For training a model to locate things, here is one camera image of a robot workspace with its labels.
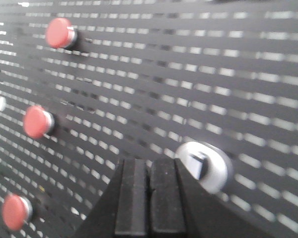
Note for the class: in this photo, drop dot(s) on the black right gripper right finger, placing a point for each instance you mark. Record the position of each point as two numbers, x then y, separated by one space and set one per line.
181 208

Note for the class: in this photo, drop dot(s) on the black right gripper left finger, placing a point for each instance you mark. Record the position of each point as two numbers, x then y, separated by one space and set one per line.
122 210

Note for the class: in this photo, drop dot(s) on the lower red push button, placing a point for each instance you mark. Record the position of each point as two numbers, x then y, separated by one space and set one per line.
16 211

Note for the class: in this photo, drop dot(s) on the red push button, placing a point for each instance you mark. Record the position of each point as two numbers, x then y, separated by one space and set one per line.
60 33
16 211
37 122

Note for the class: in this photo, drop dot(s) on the middle red push button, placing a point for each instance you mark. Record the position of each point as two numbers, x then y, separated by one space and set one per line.
37 122

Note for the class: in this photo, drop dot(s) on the upper red push button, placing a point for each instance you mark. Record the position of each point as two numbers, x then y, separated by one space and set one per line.
60 33

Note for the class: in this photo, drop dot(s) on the black perforated pegboard panel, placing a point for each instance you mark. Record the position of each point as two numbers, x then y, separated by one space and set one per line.
144 77

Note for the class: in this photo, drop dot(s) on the silver rotary selector switch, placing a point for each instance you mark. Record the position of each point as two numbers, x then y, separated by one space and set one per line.
207 164

